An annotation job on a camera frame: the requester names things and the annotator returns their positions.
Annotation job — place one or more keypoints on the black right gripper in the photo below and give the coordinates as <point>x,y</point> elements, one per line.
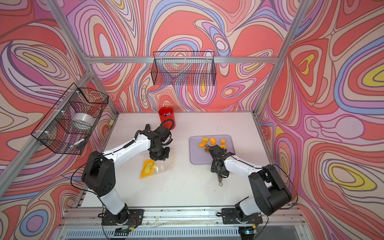
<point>213,169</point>

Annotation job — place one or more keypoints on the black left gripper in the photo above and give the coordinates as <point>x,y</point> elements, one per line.
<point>155,157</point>

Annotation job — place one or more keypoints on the orange duck shaped cookie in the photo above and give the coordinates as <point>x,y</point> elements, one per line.
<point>213,141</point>

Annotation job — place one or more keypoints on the clear resealable bag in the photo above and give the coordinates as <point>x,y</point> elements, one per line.
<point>151,167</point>

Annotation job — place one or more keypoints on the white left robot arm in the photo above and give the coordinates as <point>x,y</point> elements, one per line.
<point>100,172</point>

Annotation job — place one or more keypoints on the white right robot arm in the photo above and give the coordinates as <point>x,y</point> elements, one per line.
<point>270,193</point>

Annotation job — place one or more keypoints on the lavender plastic tray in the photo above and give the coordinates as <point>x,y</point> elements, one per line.
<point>199,156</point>

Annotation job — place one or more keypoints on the red cup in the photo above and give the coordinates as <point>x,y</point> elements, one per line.
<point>167,117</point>

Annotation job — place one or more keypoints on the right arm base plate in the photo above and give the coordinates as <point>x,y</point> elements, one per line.
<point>232,216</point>

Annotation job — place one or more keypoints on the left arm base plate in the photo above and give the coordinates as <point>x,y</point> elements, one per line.
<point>130,218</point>

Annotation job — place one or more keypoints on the black wire basket on back wall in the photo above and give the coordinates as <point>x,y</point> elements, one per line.
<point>184,68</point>

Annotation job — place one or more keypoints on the black wire basket on wall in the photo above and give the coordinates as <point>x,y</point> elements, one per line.
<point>184,68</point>
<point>56,133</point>

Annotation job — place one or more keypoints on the black wire basket on left wall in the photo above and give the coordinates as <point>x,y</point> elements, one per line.
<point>56,133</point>

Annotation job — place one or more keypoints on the aluminium corner frame post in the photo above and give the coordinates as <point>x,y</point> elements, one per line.
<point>294,27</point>

